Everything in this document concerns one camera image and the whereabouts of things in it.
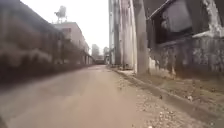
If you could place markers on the tall pale building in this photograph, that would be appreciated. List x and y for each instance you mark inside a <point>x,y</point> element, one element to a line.
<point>121,33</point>

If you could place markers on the distant building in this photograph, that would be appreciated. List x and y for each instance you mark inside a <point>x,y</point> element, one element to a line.
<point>99,55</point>

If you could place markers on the pale building with water tank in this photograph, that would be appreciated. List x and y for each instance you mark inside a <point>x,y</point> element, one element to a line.
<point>73,35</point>

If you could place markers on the brown dirt road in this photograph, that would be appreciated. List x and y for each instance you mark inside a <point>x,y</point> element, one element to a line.
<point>90,100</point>

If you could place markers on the raised dirt verge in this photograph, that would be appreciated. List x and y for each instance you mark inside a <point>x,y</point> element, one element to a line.
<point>186,91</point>

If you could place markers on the dark stained long wall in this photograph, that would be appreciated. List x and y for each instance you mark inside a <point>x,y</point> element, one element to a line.
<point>30,50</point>

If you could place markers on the grey weathered concrete building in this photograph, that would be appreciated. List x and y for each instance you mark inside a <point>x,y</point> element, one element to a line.
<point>190,43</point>

